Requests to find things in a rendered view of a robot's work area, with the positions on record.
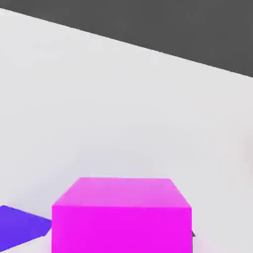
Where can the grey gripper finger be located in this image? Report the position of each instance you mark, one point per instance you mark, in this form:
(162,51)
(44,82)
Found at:
(193,234)

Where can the small magenta cube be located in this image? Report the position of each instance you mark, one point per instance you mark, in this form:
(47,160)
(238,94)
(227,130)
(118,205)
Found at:
(121,223)

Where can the small purple cube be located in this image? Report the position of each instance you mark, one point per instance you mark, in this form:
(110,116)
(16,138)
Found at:
(21,225)

